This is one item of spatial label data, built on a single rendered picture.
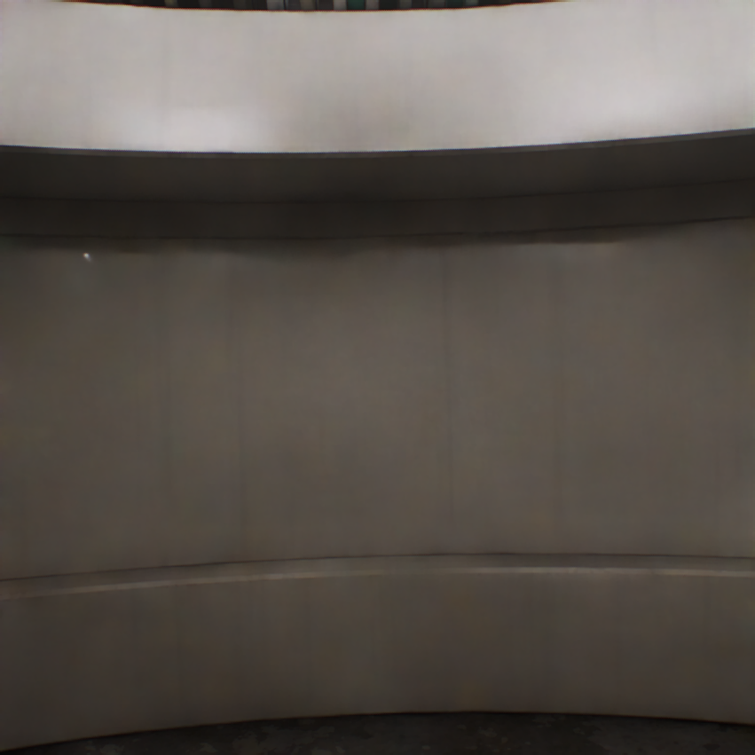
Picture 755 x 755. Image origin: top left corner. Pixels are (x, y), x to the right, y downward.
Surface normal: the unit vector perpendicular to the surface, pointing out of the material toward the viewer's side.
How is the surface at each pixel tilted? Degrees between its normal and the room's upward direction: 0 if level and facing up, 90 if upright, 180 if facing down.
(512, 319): 90
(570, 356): 90
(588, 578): 90
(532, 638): 90
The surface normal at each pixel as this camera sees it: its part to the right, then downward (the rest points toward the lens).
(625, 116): -0.21, 0.00
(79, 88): 0.26, -0.01
